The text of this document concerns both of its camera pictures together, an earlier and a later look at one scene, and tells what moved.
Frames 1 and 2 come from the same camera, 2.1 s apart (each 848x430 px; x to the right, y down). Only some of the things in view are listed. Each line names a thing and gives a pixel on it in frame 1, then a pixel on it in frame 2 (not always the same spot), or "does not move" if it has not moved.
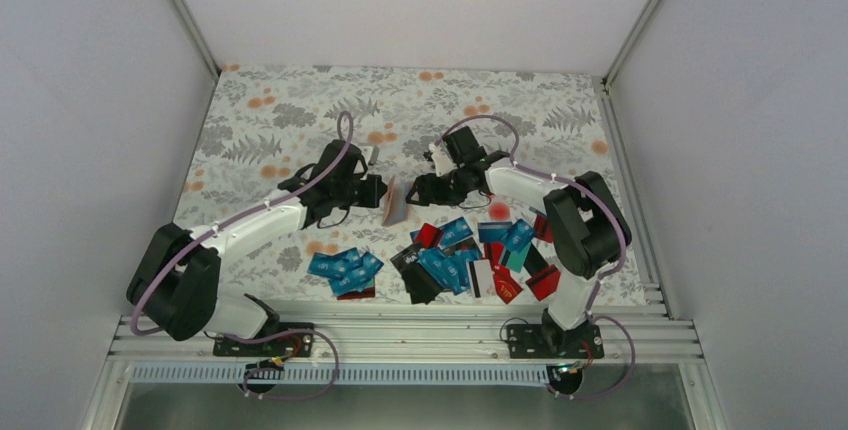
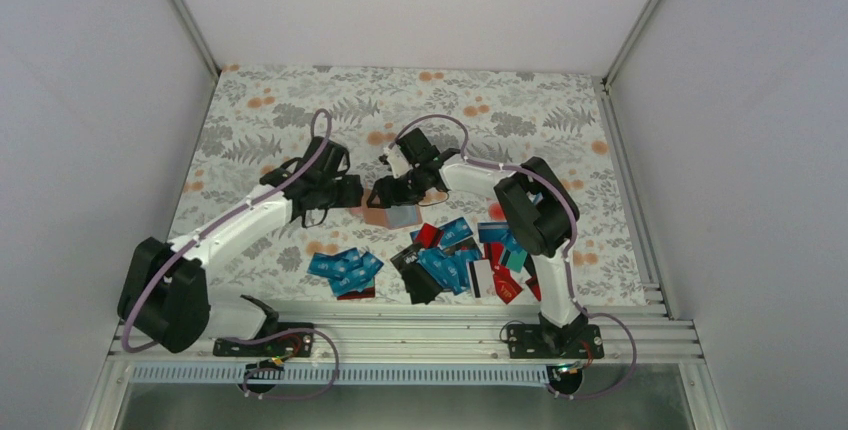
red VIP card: (505, 283) does not move
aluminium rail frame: (434, 333) does not move
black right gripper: (429, 193) → (389, 194)
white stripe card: (481, 278) does not move
